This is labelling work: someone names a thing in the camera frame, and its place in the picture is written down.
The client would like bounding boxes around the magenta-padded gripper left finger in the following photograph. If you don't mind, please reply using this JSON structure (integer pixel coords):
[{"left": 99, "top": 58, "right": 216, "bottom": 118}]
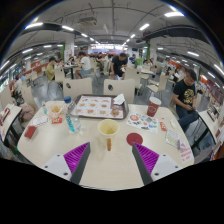
[{"left": 42, "top": 142, "right": 92, "bottom": 185}]

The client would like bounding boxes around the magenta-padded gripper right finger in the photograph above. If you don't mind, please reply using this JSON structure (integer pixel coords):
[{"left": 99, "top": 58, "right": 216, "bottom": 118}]
[{"left": 131, "top": 142, "right": 183, "bottom": 186}]

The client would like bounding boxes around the clear blue-capped water bottle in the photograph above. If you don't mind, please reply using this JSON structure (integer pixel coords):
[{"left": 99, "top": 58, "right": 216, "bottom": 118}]
[{"left": 63, "top": 96, "right": 82, "bottom": 133}]

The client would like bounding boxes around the white and pink paper flyer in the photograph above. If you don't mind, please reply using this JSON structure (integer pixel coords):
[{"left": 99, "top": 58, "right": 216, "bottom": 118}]
[{"left": 178, "top": 141, "right": 194, "bottom": 163}]

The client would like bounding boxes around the white and green paper slip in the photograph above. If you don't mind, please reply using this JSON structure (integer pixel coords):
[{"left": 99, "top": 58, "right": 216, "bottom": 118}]
[{"left": 165, "top": 129, "right": 182, "bottom": 149}]

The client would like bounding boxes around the flat round red coaster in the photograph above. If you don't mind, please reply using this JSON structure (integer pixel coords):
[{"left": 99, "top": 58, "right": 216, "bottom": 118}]
[{"left": 126, "top": 132, "right": 144, "bottom": 147}]

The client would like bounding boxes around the small red box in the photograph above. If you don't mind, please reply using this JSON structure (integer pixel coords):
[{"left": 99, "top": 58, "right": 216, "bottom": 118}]
[{"left": 23, "top": 125, "right": 37, "bottom": 140}]

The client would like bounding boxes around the white paper card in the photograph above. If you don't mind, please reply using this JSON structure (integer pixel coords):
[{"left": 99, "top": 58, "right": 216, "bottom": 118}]
[{"left": 30, "top": 115, "right": 50, "bottom": 128}]

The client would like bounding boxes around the colourful sticker leaflet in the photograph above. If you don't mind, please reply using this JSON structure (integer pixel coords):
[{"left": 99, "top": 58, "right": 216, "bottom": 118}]
[{"left": 125, "top": 111, "right": 160, "bottom": 134}]

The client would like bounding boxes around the clear bag of fried snacks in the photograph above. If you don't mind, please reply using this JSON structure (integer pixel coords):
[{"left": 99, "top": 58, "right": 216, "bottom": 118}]
[{"left": 46, "top": 101, "right": 68, "bottom": 121}]

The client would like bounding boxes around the pink backpack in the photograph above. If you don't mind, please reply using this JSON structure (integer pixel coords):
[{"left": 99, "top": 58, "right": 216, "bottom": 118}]
[{"left": 19, "top": 102, "right": 36, "bottom": 123}]

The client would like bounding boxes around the red paper cup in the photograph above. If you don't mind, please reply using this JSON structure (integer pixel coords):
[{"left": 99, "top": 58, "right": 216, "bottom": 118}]
[{"left": 146, "top": 96, "right": 162, "bottom": 118}]

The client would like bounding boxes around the beige neighbouring table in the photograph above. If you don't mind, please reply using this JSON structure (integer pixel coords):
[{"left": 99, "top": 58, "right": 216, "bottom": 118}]
[
  {"left": 198, "top": 106, "right": 224, "bottom": 151},
  {"left": 0, "top": 103, "right": 23, "bottom": 143}
]

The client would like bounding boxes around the yellow paper cup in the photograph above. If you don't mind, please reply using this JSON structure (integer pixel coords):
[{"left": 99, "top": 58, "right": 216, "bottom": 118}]
[{"left": 97, "top": 118, "right": 121, "bottom": 152}]

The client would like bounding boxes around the brown tray with paper liner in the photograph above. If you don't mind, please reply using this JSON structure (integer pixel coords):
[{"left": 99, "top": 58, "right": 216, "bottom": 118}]
[{"left": 69, "top": 94, "right": 130, "bottom": 120}]

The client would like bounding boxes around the person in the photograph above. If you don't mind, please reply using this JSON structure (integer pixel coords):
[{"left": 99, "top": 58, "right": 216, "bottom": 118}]
[
  {"left": 172, "top": 68, "right": 201, "bottom": 133},
  {"left": 75, "top": 50, "right": 93, "bottom": 80},
  {"left": 45, "top": 56, "right": 57, "bottom": 82},
  {"left": 109, "top": 52, "right": 129, "bottom": 80},
  {"left": 13, "top": 73, "right": 27, "bottom": 105}
]

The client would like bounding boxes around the beige chair with round hole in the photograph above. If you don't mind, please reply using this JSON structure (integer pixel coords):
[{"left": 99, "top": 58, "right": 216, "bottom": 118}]
[
  {"left": 103, "top": 78, "right": 136, "bottom": 104},
  {"left": 62, "top": 77, "right": 94, "bottom": 101}
]

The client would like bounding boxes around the crumpled white napkin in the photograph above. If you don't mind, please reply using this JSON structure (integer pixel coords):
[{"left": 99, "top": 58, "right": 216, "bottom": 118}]
[{"left": 112, "top": 93, "right": 126, "bottom": 106}]

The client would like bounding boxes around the group of beige chairs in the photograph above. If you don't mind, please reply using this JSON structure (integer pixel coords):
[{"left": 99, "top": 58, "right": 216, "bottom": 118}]
[{"left": 53, "top": 59, "right": 169, "bottom": 98}]

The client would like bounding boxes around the ceiling air conditioner unit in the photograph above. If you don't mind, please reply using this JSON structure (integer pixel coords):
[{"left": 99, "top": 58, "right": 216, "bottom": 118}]
[{"left": 78, "top": 16, "right": 98, "bottom": 28}]

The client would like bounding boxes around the group of ceiling lights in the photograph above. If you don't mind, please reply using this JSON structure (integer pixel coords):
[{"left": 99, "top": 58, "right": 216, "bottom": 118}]
[{"left": 0, "top": 11, "right": 224, "bottom": 76}]

